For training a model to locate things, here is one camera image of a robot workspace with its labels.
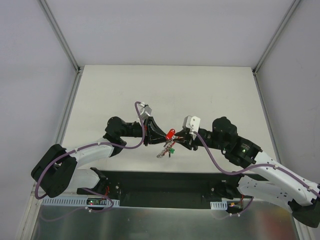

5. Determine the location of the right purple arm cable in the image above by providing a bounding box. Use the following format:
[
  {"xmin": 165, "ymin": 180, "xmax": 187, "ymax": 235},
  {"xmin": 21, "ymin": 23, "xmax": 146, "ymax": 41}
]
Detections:
[{"xmin": 194, "ymin": 132, "xmax": 320, "ymax": 198}]

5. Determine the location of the left white cable duct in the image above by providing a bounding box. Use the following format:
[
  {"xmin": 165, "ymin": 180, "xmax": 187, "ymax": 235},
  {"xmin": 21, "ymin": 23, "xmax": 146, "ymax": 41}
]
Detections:
[{"xmin": 42, "ymin": 196, "xmax": 120, "ymax": 208}]

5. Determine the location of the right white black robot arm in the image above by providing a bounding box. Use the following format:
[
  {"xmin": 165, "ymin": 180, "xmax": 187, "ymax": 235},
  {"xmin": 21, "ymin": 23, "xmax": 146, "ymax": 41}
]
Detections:
[{"xmin": 175, "ymin": 116, "xmax": 320, "ymax": 228}]

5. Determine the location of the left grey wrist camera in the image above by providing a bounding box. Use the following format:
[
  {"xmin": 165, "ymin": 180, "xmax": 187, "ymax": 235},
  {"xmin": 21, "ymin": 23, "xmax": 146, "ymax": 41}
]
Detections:
[{"xmin": 138, "ymin": 102, "xmax": 152, "ymax": 122}]

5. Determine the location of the right aluminium table rail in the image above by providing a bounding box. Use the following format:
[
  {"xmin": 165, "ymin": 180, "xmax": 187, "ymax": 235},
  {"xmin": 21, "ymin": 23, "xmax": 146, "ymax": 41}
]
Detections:
[{"xmin": 252, "ymin": 70, "xmax": 315, "ymax": 240}]

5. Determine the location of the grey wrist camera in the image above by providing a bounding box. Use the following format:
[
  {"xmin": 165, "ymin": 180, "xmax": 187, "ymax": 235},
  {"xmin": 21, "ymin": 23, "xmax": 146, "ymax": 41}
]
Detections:
[
  {"xmin": 182, "ymin": 115, "xmax": 201, "ymax": 139},
  {"xmin": 138, "ymin": 102, "xmax": 152, "ymax": 122}
]

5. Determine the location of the right aluminium frame post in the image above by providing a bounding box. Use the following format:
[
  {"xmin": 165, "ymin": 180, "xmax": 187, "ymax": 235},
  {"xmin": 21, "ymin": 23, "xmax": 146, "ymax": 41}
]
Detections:
[{"xmin": 252, "ymin": 0, "xmax": 303, "ymax": 76}]

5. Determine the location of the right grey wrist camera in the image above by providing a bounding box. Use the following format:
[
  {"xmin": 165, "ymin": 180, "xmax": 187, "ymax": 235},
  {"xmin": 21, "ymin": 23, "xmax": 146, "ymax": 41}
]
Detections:
[{"xmin": 182, "ymin": 115, "xmax": 201, "ymax": 139}]

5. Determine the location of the left aluminium table rail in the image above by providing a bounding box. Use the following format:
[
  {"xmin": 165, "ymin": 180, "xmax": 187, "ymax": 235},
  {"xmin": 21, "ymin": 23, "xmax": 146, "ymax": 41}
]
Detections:
[{"xmin": 15, "ymin": 66, "xmax": 84, "ymax": 240}]

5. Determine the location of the red handled metal key holder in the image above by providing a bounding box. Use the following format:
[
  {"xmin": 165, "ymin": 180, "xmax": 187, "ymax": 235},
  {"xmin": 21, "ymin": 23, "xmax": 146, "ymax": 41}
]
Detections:
[{"xmin": 156, "ymin": 139, "xmax": 175, "ymax": 159}]

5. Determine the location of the right white cable duct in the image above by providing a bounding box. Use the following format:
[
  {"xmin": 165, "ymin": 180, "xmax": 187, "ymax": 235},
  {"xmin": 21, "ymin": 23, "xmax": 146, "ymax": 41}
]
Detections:
[{"xmin": 210, "ymin": 200, "xmax": 228, "ymax": 211}]

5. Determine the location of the left aluminium frame post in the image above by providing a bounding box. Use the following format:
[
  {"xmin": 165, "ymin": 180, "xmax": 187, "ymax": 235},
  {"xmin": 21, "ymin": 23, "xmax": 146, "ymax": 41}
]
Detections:
[{"xmin": 37, "ymin": 0, "xmax": 81, "ymax": 73}]

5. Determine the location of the white cable duct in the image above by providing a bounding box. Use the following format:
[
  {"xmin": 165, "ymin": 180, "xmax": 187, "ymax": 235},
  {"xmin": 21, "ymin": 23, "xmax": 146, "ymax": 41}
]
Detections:
[
  {"xmin": 42, "ymin": 196, "xmax": 120, "ymax": 208},
  {"xmin": 210, "ymin": 200, "xmax": 228, "ymax": 211}
]

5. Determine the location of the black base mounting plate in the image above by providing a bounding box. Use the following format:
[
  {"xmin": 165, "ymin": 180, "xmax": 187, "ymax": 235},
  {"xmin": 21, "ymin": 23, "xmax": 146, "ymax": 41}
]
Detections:
[{"xmin": 92, "ymin": 170, "xmax": 250, "ymax": 209}]

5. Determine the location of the aluminium frame post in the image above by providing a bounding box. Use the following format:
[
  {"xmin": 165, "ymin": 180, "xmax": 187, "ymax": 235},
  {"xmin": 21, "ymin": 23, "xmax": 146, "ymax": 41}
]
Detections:
[
  {"xmin": 252, "ymin": 0, "xmax": 303, "ymax": 76},
  {"xmin": 37, "ymin": 0, "xmax": 81, "ymax": 73}
]

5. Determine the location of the red headed key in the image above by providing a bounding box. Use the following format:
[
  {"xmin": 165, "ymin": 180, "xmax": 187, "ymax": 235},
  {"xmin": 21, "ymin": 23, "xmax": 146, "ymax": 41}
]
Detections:
[{"xmin": 165, "ymin": 128, "xmax": 176, "ymax": 140}]

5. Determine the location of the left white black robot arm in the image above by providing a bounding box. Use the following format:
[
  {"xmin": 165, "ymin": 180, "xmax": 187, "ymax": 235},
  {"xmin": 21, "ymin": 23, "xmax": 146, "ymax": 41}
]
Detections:
[{"xmin": 31, "ymin": 116, "xmax": 168, "ymax": 199}]

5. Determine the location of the aluminium table rail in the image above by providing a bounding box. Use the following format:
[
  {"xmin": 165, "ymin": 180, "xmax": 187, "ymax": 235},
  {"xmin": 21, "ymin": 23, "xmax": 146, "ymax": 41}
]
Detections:
[
  {"xmin": 15, "ymin": 66, "xmax": 84, "ymax": 240},
  {"xmin": 252, "ymin": 70, "xmax": 315, "ymax": 240}
]

